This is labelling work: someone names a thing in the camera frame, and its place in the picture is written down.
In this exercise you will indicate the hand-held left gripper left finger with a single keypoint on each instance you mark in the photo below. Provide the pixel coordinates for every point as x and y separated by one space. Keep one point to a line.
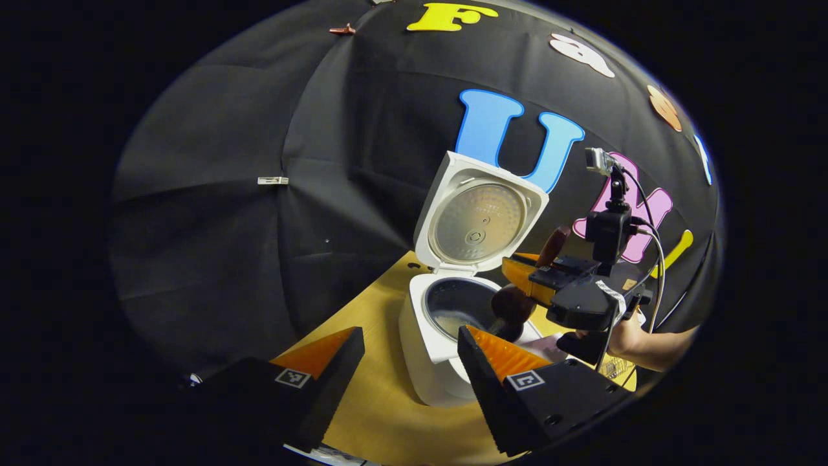
323 382

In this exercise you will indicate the clear plastic container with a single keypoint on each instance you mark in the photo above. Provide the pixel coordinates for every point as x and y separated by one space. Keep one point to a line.
546 346

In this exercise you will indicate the white rice cooker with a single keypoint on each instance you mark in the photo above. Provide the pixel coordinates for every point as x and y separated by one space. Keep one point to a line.
427 369

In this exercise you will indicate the small white rice portion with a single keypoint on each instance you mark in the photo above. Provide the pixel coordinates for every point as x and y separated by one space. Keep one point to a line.
453 321

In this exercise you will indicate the black backdrop cloth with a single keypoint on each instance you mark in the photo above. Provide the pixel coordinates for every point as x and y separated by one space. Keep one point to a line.
226 226

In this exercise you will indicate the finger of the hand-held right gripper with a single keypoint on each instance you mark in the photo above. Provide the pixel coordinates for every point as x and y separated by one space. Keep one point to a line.
524 278
569 264

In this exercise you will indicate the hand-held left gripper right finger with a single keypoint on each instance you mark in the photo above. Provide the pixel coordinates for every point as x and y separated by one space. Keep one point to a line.
491 395

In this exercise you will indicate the white cloth clip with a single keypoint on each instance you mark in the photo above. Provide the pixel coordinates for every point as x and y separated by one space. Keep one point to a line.
273 180

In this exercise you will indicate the copper cloth clip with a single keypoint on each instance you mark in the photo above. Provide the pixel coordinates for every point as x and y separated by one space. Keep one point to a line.
341 29

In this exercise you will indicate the brown wooden spoon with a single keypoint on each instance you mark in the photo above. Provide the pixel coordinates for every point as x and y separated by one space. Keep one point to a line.
514 310

